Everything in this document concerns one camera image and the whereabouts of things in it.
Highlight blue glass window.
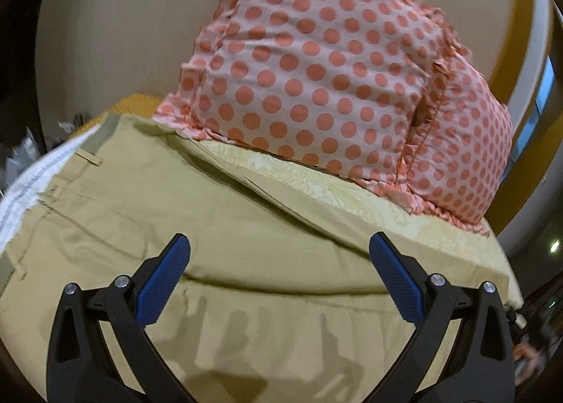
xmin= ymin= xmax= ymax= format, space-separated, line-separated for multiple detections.
xmin=501 ymin=56 xmax=555 ymax=181

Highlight pink polka dot pillow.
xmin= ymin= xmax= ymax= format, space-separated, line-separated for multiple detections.
xmin=374 ymin=53 xmax=512 ymax=235
xmin=156 ymin=0 xmax=456 ymax=192

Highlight pink polka dot pillow rear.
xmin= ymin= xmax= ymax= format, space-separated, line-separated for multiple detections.
xmin=374 ymin=53 xmax=512 ymax=235

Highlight beige khaki pants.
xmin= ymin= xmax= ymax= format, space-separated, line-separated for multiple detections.
xmin=1 ymin=117 xmax=413 ymax=402

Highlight yellow patterned bed cover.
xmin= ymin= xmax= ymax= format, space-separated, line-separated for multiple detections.
xmin=197 ymin=141 xmax=524 ymax=307

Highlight pink polka dot pillow front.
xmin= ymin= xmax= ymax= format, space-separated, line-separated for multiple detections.
xmin=156 ymin=0 xmax=456 ymax=192

